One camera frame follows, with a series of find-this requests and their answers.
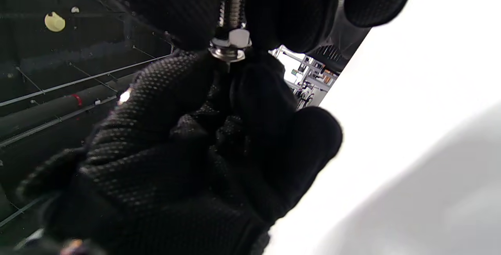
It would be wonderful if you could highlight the person's left hand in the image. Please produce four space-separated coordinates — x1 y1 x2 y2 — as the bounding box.
16 49 343 255

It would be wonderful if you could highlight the person's right hand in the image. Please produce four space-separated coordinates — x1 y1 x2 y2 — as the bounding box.
90 0 419 54

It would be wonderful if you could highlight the dark ceiling pipe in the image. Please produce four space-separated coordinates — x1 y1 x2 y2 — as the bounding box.
0 73 132 140

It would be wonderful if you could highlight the silver hex nut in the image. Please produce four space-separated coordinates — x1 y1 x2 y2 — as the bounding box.
211 28 252 50

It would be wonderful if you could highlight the yellow round ceiling fixture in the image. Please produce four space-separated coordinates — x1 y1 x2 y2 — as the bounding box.
44 11 66 33

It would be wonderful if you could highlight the silver threaded screw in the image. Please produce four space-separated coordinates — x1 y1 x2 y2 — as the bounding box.
209 0 252 64

